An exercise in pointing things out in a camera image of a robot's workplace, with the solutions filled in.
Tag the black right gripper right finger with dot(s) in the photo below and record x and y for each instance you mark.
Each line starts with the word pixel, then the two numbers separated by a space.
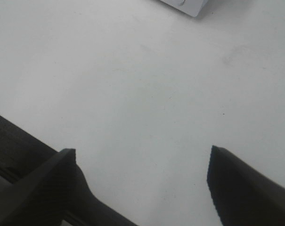
pixel 241 195

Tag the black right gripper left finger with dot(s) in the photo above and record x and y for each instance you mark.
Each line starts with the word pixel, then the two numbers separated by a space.
pixel 43 196

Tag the round white door button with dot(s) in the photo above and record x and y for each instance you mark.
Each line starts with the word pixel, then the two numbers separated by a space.
pixel 180 2

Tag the white microwave oven body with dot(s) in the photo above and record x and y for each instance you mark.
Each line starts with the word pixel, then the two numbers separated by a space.
pixel 190 7

